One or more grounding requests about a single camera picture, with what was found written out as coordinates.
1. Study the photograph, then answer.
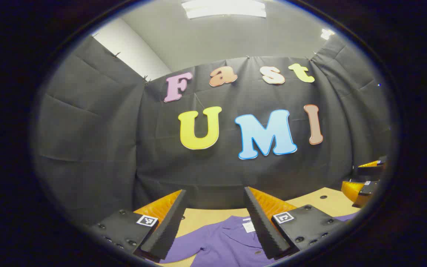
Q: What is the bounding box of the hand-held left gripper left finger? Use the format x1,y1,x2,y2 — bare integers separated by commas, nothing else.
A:
86,189,188,261

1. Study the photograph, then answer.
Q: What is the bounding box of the black backdrop cloth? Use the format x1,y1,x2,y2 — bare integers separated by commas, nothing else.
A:
32,35,394,227

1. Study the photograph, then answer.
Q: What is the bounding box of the purple knit garment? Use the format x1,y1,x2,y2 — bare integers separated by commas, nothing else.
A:
160,213,358,267

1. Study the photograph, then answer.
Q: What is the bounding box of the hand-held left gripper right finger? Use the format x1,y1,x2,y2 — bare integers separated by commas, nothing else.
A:
244,186,347,260

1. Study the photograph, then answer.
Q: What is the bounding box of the large ceiling light panel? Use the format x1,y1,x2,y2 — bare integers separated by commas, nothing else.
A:
181,0,267,19

